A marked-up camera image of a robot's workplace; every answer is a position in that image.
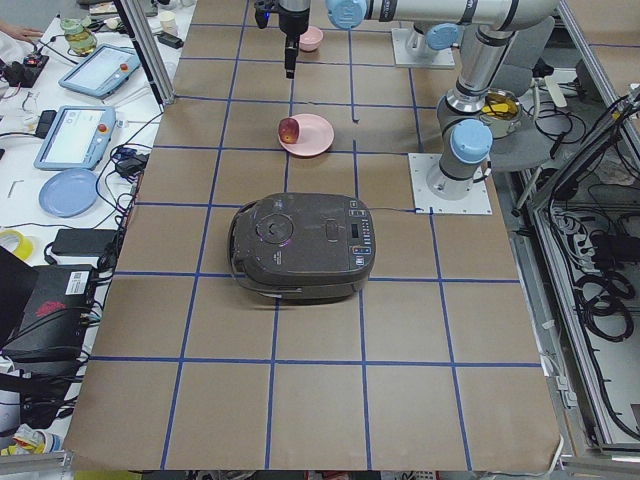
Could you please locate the black power adapter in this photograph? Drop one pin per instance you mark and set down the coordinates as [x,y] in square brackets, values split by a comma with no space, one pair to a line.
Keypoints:
[82,242]

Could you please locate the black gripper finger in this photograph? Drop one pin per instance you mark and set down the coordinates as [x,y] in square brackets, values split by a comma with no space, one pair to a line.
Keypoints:
[291,51]

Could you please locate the pink plate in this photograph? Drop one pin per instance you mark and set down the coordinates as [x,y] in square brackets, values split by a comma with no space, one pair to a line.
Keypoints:
[316,136]

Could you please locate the red apple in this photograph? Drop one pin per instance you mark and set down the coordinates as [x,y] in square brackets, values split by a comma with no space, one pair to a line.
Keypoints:
[288,130]

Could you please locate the yellow tape roll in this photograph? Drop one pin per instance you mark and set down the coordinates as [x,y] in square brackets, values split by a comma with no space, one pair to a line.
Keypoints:
[16,243]

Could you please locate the steel pot with lid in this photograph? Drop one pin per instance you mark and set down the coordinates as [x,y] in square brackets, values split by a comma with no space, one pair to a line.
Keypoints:
[501,113]

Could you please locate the teach pendant upper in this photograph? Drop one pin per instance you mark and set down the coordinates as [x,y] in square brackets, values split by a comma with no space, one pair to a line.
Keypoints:
[102,72]

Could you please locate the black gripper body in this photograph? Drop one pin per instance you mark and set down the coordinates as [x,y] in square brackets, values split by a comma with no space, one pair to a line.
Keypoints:
[290,20]

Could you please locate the pink bowl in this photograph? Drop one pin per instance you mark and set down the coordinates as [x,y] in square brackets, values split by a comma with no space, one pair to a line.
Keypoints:
[311,39]

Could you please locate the blue plate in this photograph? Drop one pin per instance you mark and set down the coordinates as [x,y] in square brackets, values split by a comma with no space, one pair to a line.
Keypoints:
[69,193]

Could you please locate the dark grey rice cooker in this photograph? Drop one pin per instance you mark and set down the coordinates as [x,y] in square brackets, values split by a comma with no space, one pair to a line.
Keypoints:
[302,246]

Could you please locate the teach pendant lower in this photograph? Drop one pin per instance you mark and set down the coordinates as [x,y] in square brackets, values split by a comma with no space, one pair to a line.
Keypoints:
[78,138]

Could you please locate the aluminium frame post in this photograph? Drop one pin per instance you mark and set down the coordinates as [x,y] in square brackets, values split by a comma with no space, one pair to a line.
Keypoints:
[140,33]

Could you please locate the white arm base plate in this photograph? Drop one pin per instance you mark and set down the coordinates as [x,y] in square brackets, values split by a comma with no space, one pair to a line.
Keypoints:
[435,193]

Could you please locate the teach pendant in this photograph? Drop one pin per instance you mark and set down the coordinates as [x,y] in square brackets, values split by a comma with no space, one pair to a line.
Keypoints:
[78,138]
[102,72]

